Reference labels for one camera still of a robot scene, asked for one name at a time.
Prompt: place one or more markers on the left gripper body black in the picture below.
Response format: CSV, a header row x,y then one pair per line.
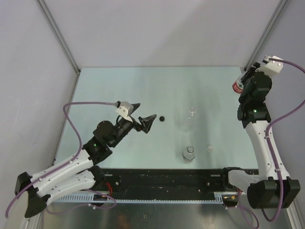
x,y
135,125

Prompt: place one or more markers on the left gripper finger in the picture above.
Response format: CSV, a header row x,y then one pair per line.
x,y
146,122
132,108

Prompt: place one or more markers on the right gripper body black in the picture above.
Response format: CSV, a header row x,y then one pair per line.
x,y
247,77

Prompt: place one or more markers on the clear bottle red label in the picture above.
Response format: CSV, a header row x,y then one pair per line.
x,y
238,86

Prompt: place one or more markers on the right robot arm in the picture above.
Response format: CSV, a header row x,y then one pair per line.
x,y
273,186

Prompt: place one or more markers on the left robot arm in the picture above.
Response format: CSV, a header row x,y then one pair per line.
x,y
80,171

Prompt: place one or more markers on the black bottle cap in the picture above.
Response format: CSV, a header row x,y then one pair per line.
x,y
162,118

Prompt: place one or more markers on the tall clear empty bottle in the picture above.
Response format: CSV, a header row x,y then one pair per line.
x,y
189,119

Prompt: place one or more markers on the short clear bottle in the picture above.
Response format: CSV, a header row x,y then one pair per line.
x,y
188,154

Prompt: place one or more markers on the white bottle cap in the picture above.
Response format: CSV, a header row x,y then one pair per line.
x,y
210,148

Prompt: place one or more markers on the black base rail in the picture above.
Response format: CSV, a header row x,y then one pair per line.
x,y
167,182

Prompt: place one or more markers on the right aluminium corner post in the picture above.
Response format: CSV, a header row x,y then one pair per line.
x,y
271,25

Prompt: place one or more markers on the aluminium corner post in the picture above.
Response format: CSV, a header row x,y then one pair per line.
x,y
57,34
271,25

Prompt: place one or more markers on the slotted cable duct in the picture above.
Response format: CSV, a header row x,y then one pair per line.
x,y
209,198

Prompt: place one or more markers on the left aluminium corner post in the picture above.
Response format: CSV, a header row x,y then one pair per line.
x,y
57,34

